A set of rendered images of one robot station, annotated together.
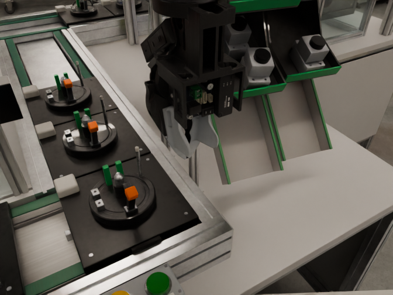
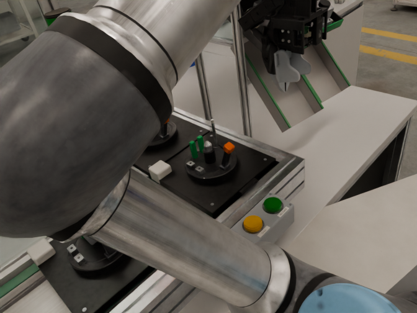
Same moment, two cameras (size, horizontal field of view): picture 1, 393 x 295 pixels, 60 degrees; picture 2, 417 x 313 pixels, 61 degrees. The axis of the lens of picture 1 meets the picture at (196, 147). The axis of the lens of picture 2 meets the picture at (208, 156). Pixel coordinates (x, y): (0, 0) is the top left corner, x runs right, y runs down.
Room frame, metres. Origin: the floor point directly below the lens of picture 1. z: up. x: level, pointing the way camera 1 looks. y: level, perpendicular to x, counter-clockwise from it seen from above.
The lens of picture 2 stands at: (-0.22, 0.27, 1.56)
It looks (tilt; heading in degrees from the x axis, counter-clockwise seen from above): 37 degrees down; 352
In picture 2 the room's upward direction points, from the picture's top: 11 degrees counter-clockwise
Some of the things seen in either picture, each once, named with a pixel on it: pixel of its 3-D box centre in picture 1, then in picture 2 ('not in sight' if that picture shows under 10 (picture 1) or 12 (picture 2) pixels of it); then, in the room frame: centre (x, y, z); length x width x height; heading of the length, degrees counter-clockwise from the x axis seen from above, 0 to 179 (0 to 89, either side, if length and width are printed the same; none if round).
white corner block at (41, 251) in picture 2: not in sight; (42, 254); (0.37, 0.59, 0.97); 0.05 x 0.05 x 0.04; 30
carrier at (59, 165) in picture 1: (88, 127); (152, 125); (0.71, 0.28, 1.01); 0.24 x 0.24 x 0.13; 30
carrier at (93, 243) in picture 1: (120, 186); (208, 153); (0.50, 0.16, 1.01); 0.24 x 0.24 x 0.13; 30
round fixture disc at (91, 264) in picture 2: not in sight; (100, 244); (0.34, 0.46, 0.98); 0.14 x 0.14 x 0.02
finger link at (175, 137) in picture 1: (181, 140); (286, 74); (0.33, 0.02, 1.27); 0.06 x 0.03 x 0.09; 30
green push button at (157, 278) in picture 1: (158, 284); (272, 205); (0.31, 0.07, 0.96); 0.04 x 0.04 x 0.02
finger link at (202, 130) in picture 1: (203, 133); (296, 67); (0.34, -0.01, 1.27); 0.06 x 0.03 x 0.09; 30
